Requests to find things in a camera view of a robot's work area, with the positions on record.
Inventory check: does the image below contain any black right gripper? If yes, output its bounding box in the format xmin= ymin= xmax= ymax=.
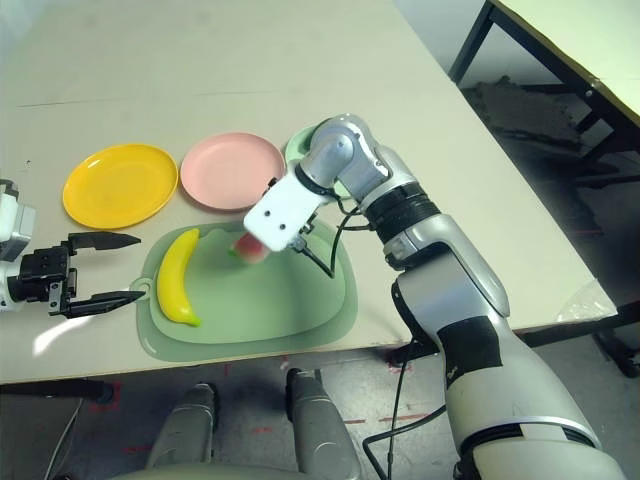
xmin=289 ymin=211 xmax=319 ymax=252

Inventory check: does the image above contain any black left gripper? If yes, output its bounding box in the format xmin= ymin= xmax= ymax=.
xmin=8 ymin=231 xmax=147 ymax=320

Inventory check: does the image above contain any red watermelon slice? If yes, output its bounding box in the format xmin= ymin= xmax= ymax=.
xmin=228 ymin=232 xmax=274 ymax=265

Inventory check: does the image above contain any yellow toy banana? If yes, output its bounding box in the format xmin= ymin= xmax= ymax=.
xmin=157 ymin=228 xmax=204 ymax=329

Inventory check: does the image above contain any green cutting board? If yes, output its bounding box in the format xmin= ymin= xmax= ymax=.
xmin=128 ymin=222 xmax=360 ymax=361

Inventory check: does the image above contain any mint green plastic plate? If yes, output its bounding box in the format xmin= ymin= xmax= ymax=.
xmin=283 ymin=124 xmax=352 ymax=200

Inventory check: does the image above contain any yellow plastic plate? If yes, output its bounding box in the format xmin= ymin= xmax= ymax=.
xmin=61 ymin=143 xmax=180 ymax=227

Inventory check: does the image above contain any pink plastic plate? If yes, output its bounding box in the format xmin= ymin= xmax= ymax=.
xmin=179 ymin=132 xmax=287 ymax=213

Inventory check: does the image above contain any grey left robot leg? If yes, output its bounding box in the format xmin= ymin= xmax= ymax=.
xmin=144 ymin=382 xmax=220 ymax=472

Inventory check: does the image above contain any grey robot leg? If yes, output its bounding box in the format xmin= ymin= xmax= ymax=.
xmin=144 ymin=382 xmax=220 ymax=472
xmin=285 ymin=368 xmax=363 ymax=480

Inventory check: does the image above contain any grey right robot leg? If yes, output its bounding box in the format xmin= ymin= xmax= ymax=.
xmin=285 ymin=368 xmax=363 ymax=480

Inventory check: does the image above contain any grey robot torso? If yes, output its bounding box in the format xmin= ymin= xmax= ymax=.
xmin=107 ymin=462 xmax=301 ymax=480

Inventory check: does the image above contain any clear plastic bag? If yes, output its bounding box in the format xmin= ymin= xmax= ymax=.
xmin=554 ymin=278 xmax=619 ymax=322

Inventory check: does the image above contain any black-framed side table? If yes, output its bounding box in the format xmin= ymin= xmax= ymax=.
xmin=448 ymin=0 xmax=640 ymax=166

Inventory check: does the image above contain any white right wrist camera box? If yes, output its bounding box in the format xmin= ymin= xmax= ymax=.
xmin=243 ymin=173 xmax=330 ymax=253

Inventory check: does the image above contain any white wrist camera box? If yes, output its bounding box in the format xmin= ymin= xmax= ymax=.
xmin=243 ymin=173 xmax=330 ymax=253
xmin=0 ymin=179 xmax=37 ymax=262

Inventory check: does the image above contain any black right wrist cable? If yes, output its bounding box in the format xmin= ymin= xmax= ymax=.
xmin=299 ymin=193 xmax=375 ymax=281

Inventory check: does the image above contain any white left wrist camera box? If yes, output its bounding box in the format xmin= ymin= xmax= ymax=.
xmin=0 ymin=179 xmax=37 ymax=262

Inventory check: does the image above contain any white floor cable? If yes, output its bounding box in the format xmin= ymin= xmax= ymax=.
xmin=48 ymin=399 xmax=84 ymax=472

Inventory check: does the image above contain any black hanging arm cable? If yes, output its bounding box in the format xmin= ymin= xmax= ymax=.
xmin=362 ymin=339 xmax=449 ymax=480

